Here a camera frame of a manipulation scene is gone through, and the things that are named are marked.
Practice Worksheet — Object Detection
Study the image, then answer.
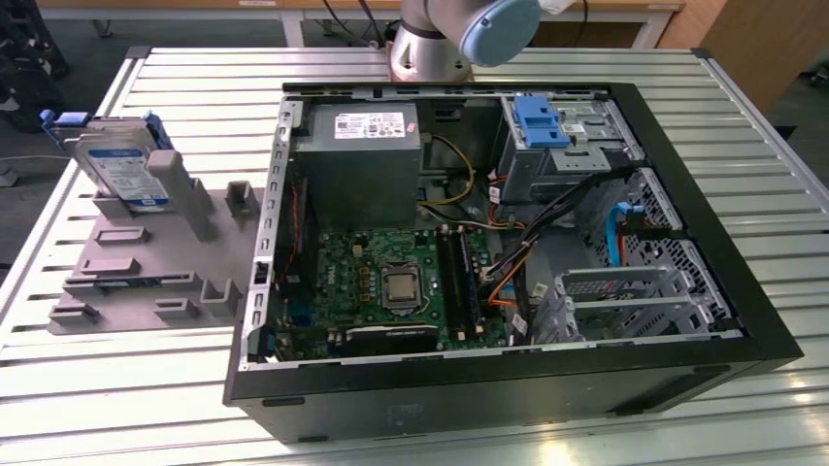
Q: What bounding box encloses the hard disk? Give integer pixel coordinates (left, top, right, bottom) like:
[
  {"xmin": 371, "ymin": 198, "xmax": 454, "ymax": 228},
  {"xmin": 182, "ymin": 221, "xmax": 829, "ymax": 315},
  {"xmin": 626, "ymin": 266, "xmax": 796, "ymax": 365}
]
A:
[{"xmin": 39, "ymin": 110, "xmax": 174, "ymax": 214}]

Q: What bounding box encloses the blue data wire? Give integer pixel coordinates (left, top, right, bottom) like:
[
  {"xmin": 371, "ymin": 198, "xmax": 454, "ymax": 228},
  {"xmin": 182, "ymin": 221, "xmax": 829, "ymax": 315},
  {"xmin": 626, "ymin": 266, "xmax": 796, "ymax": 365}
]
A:
[{"xmin": 606, "ymin": 202, "xmax": 643, "ymax": 268}]

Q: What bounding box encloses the metal disk bay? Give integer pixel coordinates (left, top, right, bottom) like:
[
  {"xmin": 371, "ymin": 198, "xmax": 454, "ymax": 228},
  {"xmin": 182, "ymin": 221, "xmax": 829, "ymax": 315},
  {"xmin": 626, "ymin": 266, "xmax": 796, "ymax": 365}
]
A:
[{"xmin": 553, "ymin": 264, "xmax": 737, "ymax": 341}]

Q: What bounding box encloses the black mesh waste bin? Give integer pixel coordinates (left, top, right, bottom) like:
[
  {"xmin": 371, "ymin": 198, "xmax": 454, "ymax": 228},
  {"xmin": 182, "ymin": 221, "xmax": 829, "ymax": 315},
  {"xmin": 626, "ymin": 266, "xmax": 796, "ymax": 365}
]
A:
[{"xmin": 0, "ymin": 77, "xmax": 67, "ymax": 133}]

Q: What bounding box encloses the wooden workbench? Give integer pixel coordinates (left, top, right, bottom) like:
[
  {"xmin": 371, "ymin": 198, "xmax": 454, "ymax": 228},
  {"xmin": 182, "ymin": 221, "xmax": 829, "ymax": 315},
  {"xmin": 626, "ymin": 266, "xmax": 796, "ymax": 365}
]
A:
[{"xmin": 37, "ymin": 0, "xmax": 688, "ymax": 48}]

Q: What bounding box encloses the grey parts rack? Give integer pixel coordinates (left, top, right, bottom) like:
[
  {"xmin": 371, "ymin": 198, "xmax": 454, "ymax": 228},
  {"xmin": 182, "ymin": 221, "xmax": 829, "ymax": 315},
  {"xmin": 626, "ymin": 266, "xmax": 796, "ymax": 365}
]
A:
[{"xmin": 48, "ymin": 150, "xmax": 267, "ymax": 337}]

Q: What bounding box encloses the grey power supply unit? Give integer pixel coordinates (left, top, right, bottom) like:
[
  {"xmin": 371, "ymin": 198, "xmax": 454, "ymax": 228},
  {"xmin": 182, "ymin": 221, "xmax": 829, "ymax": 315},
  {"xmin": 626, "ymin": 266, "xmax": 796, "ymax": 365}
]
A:
[{"xmin": 294, "ymin": 101, "xmax": 426, "ymax": 232}]

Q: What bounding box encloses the green motherboard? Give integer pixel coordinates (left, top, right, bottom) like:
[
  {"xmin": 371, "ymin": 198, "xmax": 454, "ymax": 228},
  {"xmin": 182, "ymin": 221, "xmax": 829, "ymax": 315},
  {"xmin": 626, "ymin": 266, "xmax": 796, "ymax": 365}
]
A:
[{"xmin": 278, "ymin": 227, "xmax": 513, "ymax": 363}]

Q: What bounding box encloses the silver CPU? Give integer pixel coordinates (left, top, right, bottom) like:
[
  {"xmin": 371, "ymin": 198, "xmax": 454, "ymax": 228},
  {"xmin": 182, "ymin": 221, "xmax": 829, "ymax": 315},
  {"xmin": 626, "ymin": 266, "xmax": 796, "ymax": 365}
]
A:
[{"xmin": 386, "ymin": 272, "xmax": 422, "ymax": 300}]

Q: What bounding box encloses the blue drive latch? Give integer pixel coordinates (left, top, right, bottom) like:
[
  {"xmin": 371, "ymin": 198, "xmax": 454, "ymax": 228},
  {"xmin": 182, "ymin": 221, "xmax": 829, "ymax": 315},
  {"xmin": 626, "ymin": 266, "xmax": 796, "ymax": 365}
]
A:
[{"xmin": 514, "ymin": 95, "xmax": 571, "ymax": 150}]

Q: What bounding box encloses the black graphics card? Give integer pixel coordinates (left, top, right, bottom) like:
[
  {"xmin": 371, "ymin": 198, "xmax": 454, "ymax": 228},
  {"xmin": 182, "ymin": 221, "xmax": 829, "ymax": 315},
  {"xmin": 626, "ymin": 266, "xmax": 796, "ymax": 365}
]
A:
[{"xmin": 327, "ymin": 323, "xmax": 441, "ymax": 359}]

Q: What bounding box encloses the black RAM stick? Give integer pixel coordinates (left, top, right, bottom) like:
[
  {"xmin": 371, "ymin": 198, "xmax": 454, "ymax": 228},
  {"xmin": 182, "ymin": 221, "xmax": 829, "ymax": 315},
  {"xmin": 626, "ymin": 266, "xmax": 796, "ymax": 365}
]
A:
[{"xmin": 453, "ymin": 225, "xmax": 486, "ymax": 337}]

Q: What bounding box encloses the metal optical drive cage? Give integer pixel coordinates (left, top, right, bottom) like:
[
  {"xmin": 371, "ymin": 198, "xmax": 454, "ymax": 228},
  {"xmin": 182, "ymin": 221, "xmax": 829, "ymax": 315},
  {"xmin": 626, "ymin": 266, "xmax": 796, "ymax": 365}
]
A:
[{"xmin": 498, "ymin": 94, "xmax": 646, "ymax": 205}]

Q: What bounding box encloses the black PC case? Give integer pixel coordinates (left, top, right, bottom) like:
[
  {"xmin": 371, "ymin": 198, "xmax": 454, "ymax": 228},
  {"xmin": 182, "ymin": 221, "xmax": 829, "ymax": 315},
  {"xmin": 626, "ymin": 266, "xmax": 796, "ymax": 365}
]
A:
[{"xmin": 222, "ymin": 81, "xmax": 805, "ymax": 444}]

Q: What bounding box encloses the wooden cabinet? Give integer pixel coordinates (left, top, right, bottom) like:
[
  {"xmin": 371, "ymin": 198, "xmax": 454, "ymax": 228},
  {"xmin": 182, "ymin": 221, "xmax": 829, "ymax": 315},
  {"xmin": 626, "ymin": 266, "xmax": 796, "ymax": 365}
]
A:
[{"xmin": 660, "ymin": 0, "xmax": 829, "ymax": 113}]

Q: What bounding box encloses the thin red wire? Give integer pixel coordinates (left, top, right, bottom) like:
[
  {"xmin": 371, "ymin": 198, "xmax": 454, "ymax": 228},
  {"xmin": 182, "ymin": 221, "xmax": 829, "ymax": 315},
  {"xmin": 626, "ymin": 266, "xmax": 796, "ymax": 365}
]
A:
[{"xmin": 288, "ymin": 179, "xmax": 307, "ymax": 258}]

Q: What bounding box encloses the yellow wire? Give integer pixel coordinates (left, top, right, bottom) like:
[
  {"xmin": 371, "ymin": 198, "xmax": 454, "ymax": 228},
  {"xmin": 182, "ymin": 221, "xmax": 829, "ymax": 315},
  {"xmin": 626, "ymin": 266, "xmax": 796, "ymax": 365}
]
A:
[{"xmin": 417, "ymin": 135, "xmax": 478, "ymax": 210}]

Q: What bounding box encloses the black wire bundle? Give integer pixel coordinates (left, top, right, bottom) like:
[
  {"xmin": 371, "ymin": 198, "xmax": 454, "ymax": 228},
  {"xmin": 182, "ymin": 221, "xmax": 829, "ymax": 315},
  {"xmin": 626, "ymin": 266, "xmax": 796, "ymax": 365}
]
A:
[{"xmin": 485, "ymin": 164, "xmax": 635, "ymax": 287}]

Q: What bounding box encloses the orange wire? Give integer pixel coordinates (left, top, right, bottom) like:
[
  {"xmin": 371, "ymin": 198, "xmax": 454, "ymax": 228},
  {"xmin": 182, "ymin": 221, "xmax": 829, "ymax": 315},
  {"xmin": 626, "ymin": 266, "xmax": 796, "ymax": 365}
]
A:
[{"xmin": 485, "ymin": 283, "xmax": 519, "ymax": 308}]

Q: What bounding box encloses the black power wire connector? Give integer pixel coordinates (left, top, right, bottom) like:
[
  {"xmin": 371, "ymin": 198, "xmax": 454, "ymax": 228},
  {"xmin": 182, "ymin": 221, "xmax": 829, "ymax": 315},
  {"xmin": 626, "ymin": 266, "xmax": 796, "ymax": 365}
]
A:
[{"xmin": 622, "ymin": 213, "xmax": 673, "ymax": 240}]

